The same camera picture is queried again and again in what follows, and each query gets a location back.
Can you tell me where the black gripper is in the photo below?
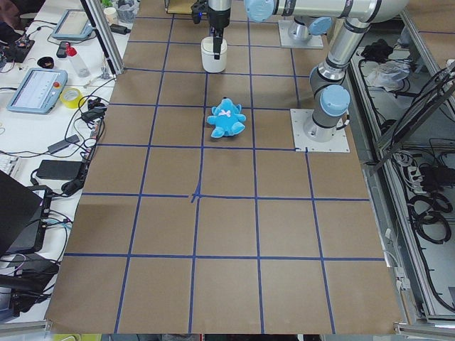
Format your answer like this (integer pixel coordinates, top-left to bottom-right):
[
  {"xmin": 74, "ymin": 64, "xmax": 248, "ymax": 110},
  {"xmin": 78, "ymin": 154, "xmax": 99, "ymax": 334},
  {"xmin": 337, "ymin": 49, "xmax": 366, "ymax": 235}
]
[{"xmin": 208, "ymin": 9, "xmax": 230, "ymax": 60}]

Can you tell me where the white trash can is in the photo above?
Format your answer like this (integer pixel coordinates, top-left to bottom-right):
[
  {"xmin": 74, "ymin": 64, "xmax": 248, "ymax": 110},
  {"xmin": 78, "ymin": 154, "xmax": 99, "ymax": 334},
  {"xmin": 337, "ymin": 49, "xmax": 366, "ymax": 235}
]
[{"xmin": 200, "ymin": 36, "xmax": 228, "ymax": 73}]

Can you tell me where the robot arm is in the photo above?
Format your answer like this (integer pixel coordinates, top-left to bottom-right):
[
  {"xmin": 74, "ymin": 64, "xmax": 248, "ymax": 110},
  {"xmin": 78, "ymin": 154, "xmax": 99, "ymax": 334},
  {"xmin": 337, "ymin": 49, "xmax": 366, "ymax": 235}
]
[
  {"xmin": 244, "ymin": 0, "xmax": 408, "ymax": 143},
  {"xmin": 192, "ymin": 3, "xmax": 332, "ymax": 60}
]

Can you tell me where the blue teddy bear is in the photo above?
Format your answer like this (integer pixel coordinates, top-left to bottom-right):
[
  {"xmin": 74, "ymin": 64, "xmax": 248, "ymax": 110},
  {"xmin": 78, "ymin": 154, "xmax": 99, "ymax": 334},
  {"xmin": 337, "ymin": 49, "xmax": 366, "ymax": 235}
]
[{"xmin": 206, "ymin": 97, "xmax": 246, "ymax": 139}]

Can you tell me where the white paper cup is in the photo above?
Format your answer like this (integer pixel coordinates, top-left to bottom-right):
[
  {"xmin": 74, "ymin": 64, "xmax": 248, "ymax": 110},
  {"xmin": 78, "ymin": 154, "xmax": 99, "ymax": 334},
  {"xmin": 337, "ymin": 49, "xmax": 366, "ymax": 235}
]
[{"xmin": 104, "ymin": 6, "xmax": 118, "ymax": 25}]

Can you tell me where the clear bottle red cap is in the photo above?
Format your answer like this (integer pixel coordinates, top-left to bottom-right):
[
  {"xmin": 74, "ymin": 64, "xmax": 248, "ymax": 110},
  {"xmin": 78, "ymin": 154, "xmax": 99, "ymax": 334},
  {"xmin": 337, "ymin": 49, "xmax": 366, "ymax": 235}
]
[{"xmin": 65, "ymin": 43, "xmax": 90, "ymax": 77}]

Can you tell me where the teach pendant far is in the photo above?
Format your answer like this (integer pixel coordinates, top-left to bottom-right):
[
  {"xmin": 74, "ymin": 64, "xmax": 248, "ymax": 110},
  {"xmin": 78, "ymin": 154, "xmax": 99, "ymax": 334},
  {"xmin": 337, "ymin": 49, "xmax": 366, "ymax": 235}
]
[{"xmin": 51, "ymin": 9, "xmax": 93, "ymax": 41}]

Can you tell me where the teach pendant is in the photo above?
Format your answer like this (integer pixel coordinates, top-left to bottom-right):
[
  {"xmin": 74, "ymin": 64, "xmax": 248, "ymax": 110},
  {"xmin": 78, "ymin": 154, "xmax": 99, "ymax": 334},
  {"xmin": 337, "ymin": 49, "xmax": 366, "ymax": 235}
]
[
  {"xmin": 51, "ymin": 9, "xmax": 93, "ymax": 41},
  {"xmin": 6, "ymin": 68, "xmax": 68, "ymax": 114}
]

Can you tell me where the yellow tape roll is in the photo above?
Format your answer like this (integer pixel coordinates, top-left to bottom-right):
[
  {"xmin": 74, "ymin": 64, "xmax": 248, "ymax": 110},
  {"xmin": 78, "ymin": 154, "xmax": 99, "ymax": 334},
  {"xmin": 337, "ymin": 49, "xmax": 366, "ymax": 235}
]
[{"xmin": 59, "ymin": 87, "xmax": 82, "ymax": 109}]

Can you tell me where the teach pendant near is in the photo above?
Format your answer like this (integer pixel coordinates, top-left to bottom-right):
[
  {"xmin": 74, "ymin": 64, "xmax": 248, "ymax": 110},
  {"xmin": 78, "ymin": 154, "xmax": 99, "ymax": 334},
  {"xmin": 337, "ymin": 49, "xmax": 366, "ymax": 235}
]
[{"xmin": 6, "ymin": 68, "xmax": 68, "ymax": 114}]

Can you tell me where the grey power adapter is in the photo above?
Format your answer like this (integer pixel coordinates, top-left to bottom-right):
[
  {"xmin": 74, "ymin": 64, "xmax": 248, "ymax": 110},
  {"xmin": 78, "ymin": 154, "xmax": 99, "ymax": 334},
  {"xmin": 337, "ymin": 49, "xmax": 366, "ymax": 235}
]
[{"xmin": 48, "ymin": 134, "xmax": 80, "ymax": 155}]

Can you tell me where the black power adapter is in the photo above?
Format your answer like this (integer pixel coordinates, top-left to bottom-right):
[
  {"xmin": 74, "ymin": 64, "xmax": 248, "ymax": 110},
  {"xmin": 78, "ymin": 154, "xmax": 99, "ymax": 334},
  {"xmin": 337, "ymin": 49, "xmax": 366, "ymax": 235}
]
[{"xmin": 36, "ymin": 160, "xmax": 82, "ymax": 180}]

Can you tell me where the black laptop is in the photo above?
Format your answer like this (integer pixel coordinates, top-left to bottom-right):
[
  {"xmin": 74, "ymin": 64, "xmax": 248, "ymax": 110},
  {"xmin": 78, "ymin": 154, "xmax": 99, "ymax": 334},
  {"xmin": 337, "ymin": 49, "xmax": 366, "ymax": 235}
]
[{"xmin": 1, "ymin": 172, "xmax": 51, "ymax": 256}]

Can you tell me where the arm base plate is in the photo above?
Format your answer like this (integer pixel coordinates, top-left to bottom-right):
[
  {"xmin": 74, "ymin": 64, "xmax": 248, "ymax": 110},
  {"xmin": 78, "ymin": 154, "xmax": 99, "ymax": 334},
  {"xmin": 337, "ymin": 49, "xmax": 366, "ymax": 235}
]
[
  {"xmin": 278, "ymin": 21, "xmax": 324, "ymax": 49},
  {"xmin": 290, "ymin": 109, "xmax": 350, "ymax": 153}
]

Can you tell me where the aluminium frame post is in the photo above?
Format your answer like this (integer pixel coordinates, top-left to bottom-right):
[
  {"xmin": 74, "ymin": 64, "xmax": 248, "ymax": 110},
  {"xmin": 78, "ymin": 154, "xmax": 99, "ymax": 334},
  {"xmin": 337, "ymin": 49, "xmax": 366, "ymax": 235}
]
[{"xmin": 80, "ymin": 0, "xmax": 124, "ymax": 75}]

